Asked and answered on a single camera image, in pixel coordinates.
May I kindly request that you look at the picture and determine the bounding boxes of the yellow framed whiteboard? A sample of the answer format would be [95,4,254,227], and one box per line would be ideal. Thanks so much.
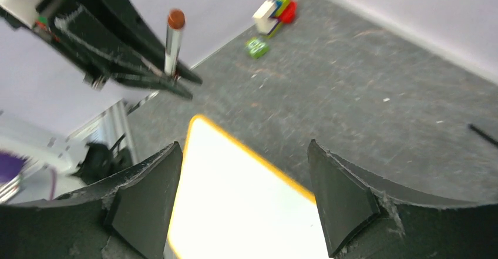
[168,115,328,258]

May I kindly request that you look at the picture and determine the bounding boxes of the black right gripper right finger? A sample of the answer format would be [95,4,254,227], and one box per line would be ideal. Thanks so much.
[307,140,497,258]

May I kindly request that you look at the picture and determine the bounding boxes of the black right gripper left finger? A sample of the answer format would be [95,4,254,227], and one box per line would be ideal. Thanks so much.
[1,142,183,258]

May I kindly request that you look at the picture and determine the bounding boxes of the red marker cap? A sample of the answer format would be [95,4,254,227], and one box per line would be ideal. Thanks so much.
[167,8,186,30]

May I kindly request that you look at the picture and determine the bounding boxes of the white whiteboard marker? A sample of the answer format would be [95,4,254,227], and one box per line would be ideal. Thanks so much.
[164,26,183,79]

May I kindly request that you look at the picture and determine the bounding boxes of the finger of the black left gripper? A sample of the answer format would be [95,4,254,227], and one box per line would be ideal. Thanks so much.
[32,21,193,100]
[46,0,203,86]

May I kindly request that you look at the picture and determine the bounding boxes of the green monster toy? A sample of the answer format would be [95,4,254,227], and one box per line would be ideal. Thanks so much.
[245,37,270,59]

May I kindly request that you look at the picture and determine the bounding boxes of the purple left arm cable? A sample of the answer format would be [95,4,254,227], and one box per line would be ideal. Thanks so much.
[0,151,59,201]

